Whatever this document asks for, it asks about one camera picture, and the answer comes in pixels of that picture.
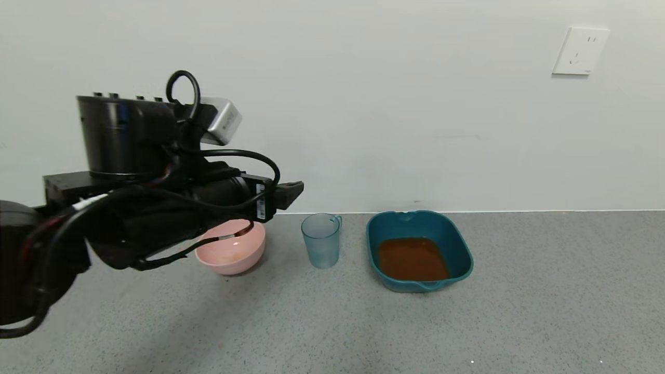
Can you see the orange brown liquid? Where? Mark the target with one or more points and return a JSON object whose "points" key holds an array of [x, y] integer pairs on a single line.
{"points": [[413, 259]]}

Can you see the white wall outlet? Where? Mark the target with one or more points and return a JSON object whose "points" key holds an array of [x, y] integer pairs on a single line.
{"points": [[581, 51]]}

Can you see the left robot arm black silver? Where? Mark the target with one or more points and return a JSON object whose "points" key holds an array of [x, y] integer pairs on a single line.
{"points": [[119, 135]]}

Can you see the teal plastic basin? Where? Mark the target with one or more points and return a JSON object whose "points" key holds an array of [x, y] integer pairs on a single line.
{"points": [[415, 223]]}

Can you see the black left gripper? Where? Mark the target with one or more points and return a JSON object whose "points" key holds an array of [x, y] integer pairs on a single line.
{"points": [[262, 200]]}

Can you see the silver white wrist camera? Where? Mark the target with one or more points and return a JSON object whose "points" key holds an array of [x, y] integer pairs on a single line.
{"points": [[223, 122]]}

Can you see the pink ribbed bowl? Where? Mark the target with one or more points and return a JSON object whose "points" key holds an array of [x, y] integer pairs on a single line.
{"points": [[231, 257]]}

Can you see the translucent blue ribbed cup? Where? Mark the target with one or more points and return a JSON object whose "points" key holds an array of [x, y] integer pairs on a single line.
{"points": [[322, 244]]}

